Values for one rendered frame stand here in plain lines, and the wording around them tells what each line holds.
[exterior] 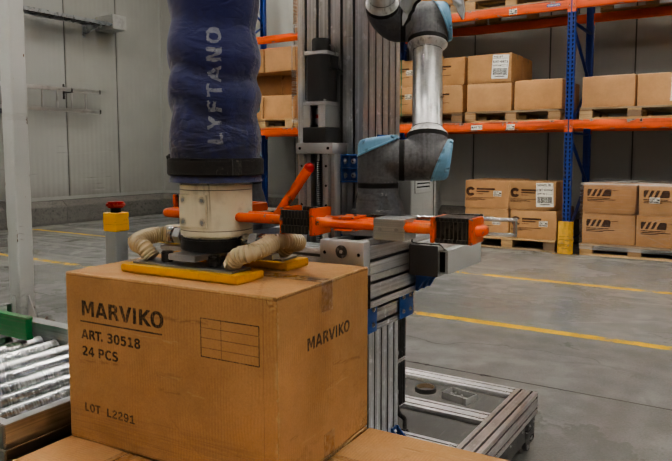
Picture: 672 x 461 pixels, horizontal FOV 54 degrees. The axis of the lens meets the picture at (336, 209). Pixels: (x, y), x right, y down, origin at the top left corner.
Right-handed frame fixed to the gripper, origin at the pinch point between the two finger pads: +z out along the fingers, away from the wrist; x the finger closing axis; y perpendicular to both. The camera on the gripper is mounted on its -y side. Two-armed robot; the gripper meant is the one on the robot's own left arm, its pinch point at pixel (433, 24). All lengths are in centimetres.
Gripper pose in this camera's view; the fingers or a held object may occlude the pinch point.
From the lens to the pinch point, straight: 162.6
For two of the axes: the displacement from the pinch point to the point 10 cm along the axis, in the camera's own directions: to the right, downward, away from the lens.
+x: 8.5, 0.4, -5.3
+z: 0.0, 10.0, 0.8
